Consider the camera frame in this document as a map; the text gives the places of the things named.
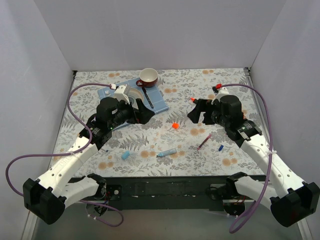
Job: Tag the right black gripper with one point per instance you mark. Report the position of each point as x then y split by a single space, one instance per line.
206 113

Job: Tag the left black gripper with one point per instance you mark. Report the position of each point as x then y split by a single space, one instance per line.
135 113

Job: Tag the light blue highlighter cap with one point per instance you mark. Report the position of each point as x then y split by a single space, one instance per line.
125 155

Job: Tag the light blue highlighter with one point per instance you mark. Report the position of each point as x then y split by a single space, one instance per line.
167 153

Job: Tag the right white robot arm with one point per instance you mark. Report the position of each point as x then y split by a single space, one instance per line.
288 197

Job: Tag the pink pen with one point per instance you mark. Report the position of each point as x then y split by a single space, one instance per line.
204 141

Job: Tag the blue tiled placemat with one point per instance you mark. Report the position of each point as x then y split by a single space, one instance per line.
155 98

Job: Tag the beige striped plate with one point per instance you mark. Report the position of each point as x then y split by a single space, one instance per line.
134 94

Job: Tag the orange highlighter cap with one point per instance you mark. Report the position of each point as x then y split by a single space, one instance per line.
175 125

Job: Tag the red and white cup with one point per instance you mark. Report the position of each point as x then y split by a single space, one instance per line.
148 78

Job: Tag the floral tablecloth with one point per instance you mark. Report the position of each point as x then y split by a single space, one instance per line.
177 87

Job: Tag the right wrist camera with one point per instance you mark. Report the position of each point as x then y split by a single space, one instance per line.
219 93

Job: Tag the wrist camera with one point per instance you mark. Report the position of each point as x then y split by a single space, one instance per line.
219 93
121 94

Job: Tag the black handled knife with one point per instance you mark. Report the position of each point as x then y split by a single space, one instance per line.
147 97

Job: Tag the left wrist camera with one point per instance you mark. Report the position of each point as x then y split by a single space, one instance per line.
121 94

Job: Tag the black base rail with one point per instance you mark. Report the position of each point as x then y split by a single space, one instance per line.
168 192

